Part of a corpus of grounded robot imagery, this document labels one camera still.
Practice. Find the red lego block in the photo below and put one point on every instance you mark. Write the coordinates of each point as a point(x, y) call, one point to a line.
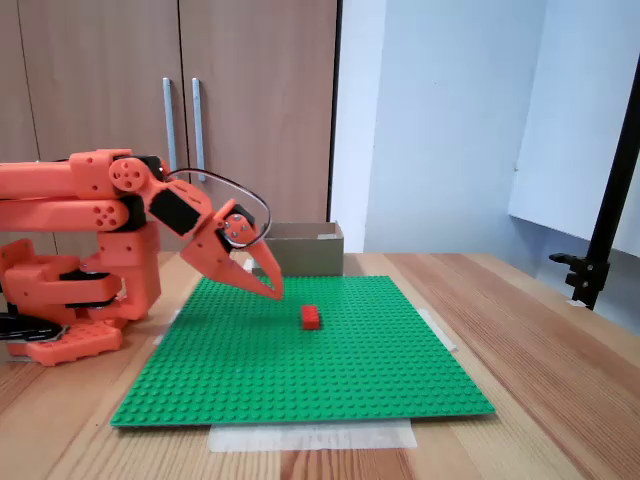
point(311, 320)

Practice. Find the open cardboard box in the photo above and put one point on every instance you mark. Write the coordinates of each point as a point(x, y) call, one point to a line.
point(310, 255)

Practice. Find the green lego baseplate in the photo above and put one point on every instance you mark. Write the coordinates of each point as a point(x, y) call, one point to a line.
point(300, 375)

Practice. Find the small white tape piece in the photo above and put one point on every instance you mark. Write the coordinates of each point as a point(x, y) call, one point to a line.
point(247, 263)

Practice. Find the small masking tape strip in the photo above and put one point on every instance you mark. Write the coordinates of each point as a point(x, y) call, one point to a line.
point(162, 337)
point(445, 340)

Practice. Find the brown wooden cabinet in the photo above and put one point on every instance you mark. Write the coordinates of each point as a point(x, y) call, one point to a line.
point(250, 100)

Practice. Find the wide masking tape strip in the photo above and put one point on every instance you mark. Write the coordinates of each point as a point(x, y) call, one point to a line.
point(300, 440)

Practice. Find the white panel board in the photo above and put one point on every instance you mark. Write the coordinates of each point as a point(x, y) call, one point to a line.
point(565, 150)

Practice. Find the black stand with clamp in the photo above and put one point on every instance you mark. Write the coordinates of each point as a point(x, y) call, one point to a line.
point(600, 240)

